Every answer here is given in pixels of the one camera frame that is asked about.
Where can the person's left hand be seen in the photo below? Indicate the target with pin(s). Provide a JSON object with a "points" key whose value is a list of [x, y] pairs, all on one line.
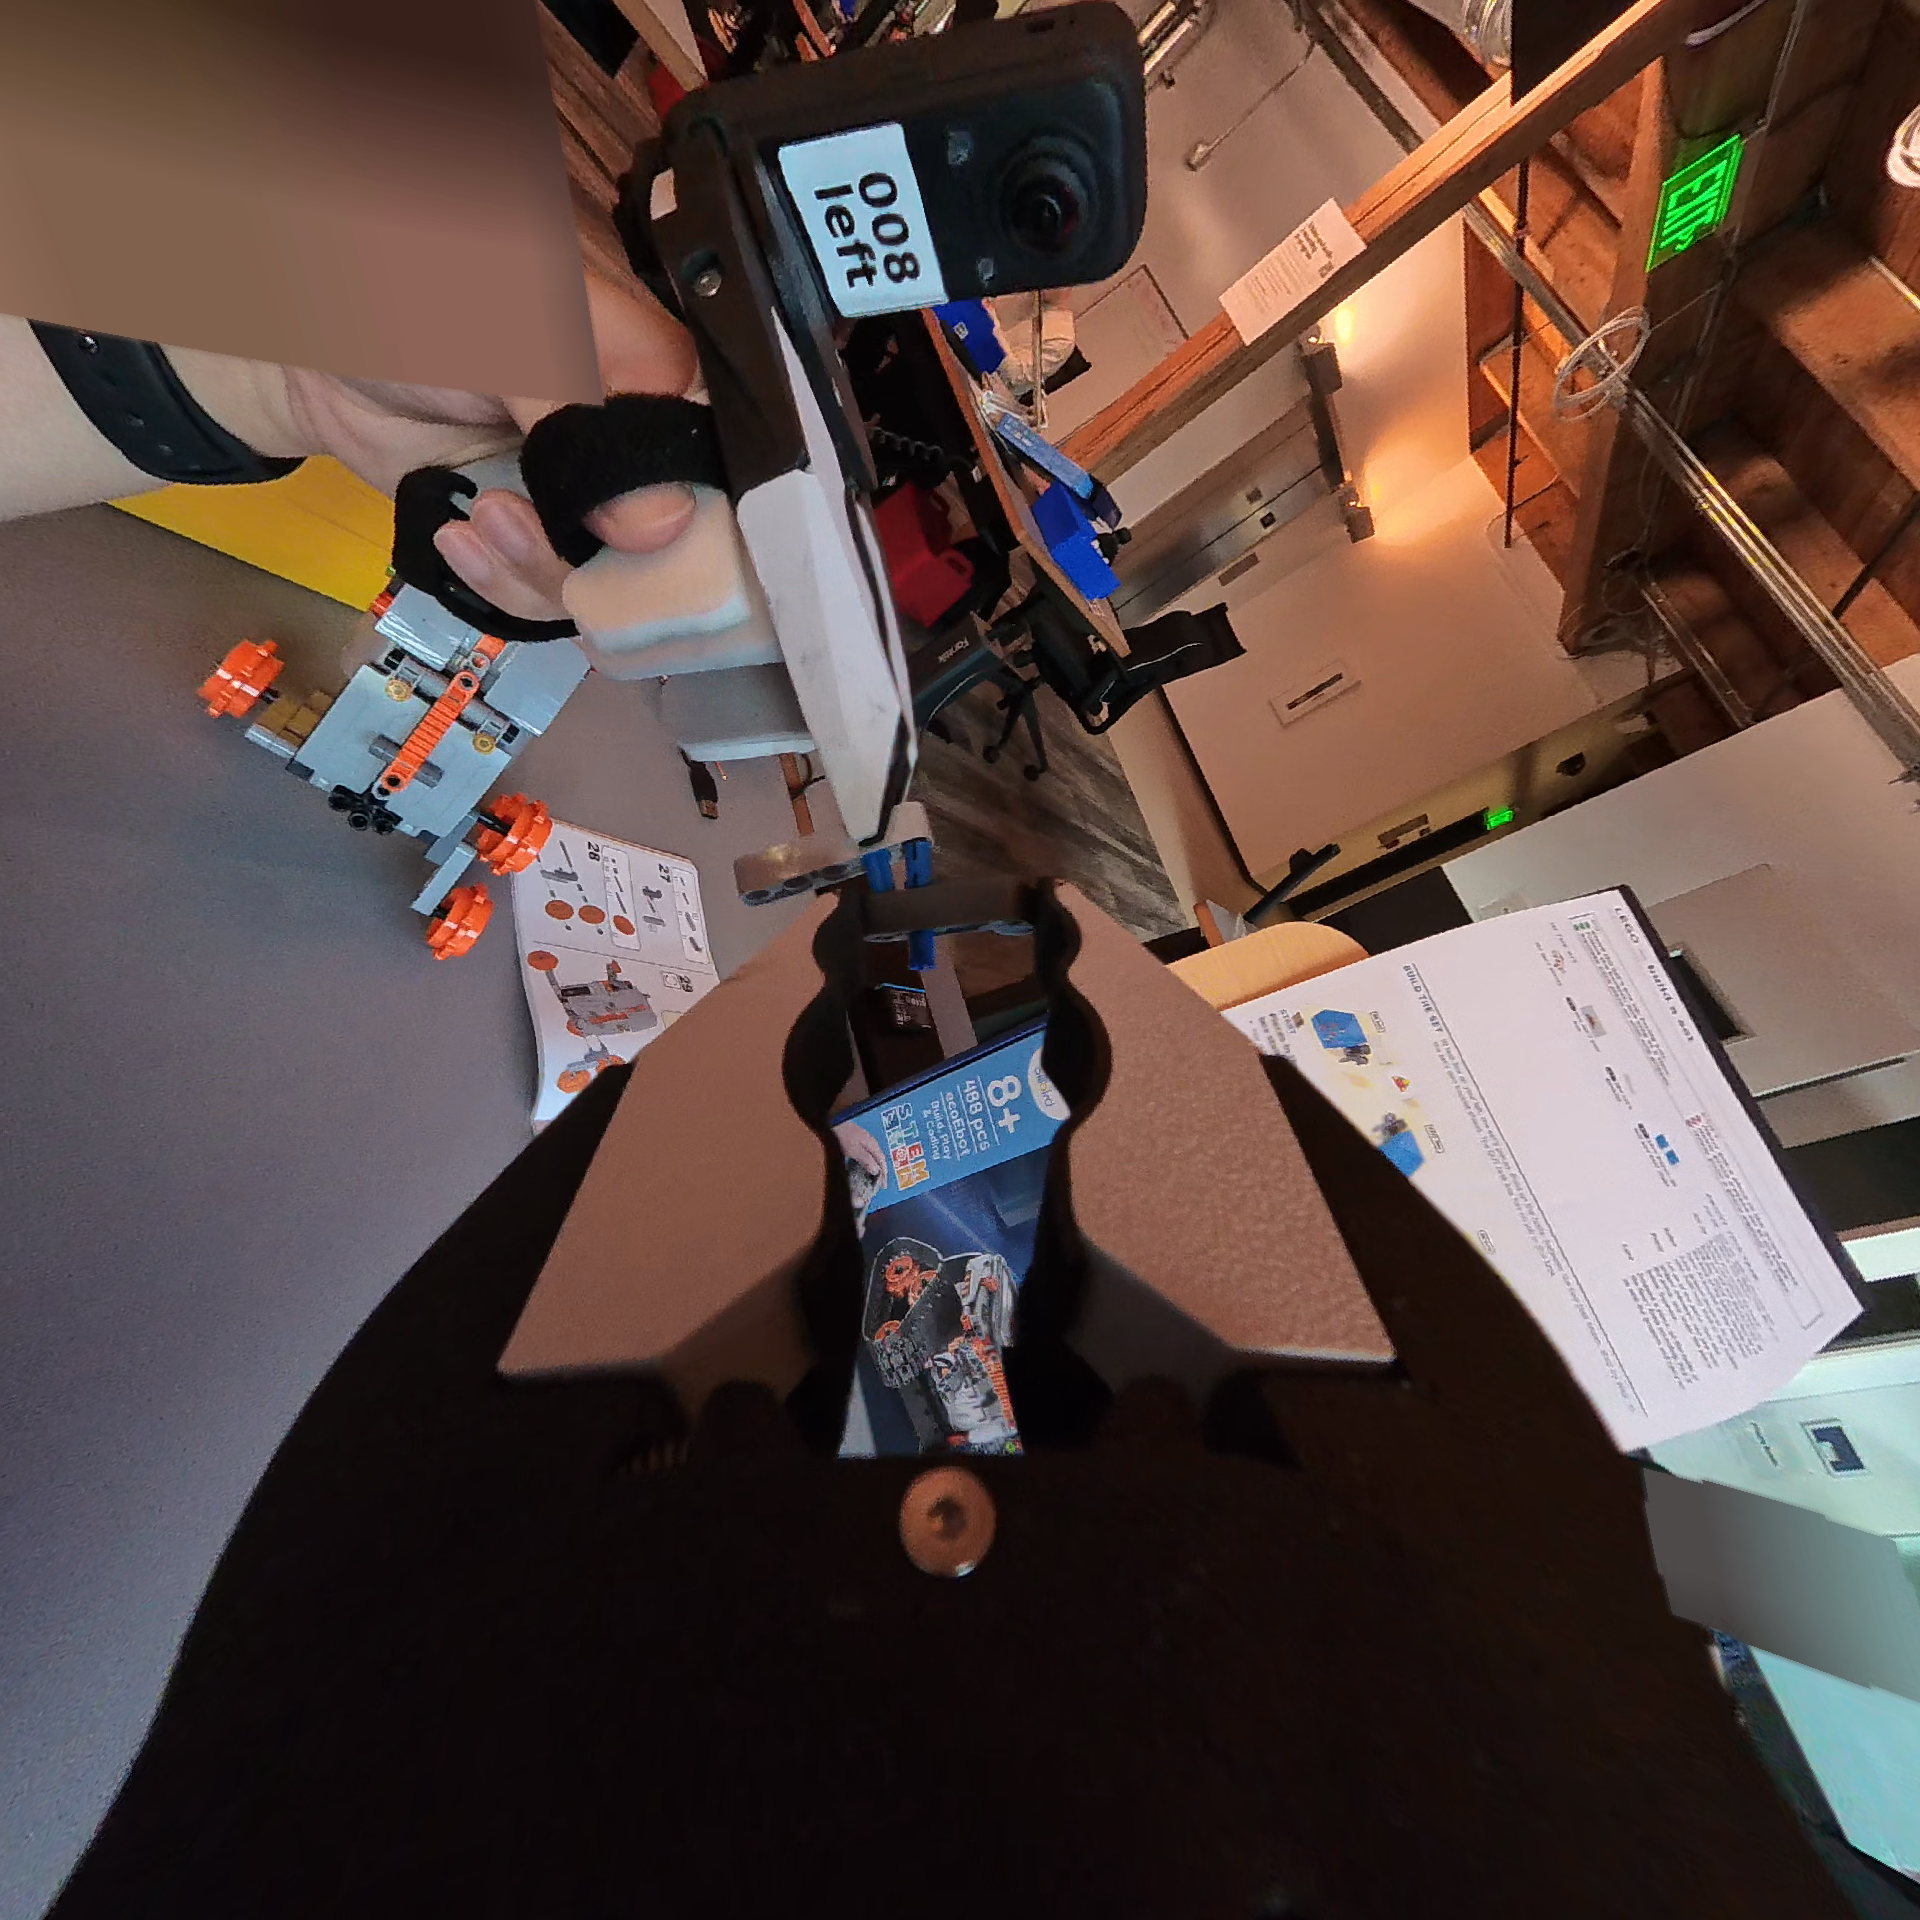
{"points": [[435, 428]]}

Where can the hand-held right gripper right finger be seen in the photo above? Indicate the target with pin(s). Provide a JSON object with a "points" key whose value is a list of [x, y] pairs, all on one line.
{"points": [[1231, 1200]]}

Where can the blue robot kit box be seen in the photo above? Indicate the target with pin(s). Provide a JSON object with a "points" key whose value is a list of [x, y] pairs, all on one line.
{"points": [[945, 1200]]}

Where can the red plastic bin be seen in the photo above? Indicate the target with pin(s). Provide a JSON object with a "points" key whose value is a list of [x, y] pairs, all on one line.
{"points": [[922, 564]]}

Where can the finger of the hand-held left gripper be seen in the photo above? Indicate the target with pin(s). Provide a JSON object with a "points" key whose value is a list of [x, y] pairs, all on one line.
{"points": [[826, 645]]}

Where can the open instruction manual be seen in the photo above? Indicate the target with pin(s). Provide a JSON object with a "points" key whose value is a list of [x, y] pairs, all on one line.
{"points": [[599, 960]]}

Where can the grey toy beam with holes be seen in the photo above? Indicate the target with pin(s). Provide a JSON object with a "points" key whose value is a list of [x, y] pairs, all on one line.
{"points": [[945, 997], [787, 874]]}

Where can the grey desk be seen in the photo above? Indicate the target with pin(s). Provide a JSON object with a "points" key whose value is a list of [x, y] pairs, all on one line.
{"points": [[225, 1125]]}

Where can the person's left forearm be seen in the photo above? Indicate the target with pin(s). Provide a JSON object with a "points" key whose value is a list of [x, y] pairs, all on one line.
{"points": [[38, 436]]}

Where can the white paper notice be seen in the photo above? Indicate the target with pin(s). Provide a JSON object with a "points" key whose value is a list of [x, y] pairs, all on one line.
{"points": [[1290, 270]]}

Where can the yellow plastic bin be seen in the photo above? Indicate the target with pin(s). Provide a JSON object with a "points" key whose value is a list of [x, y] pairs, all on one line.
{"points": [[270, 533]]}

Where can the black office chair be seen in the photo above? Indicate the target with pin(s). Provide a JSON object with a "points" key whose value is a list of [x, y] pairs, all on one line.
{"points": [[974, 674]]}

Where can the tan wooden panel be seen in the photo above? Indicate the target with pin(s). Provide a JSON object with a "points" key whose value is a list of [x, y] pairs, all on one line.
{"points": [[1275, 960]]}

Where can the grey and orange toy robot model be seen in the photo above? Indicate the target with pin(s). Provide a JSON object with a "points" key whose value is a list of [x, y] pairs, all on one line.
{"points": [[376, 721]]}

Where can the black wristwatch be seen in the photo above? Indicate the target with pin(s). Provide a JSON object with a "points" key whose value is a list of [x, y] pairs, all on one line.
{"points": [[150, 422]]}

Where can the wooden ceiling beam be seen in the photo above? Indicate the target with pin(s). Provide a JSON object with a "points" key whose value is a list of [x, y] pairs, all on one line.
{"points": [[1424, 182]]}

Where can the green exit sign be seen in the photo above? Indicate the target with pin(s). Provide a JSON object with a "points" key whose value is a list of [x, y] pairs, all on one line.
{"points": [[1695, 202]]}

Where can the blue plastic bin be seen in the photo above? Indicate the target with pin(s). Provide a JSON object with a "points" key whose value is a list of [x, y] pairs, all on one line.
{"points": [[1073, 541]]}

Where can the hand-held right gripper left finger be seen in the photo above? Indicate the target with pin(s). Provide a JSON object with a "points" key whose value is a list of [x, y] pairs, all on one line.
{"points": [[675, 1200]]}

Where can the white printed paper sheet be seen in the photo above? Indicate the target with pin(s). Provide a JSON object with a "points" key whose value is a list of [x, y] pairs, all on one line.
{"points": [[1575, 1141]]}

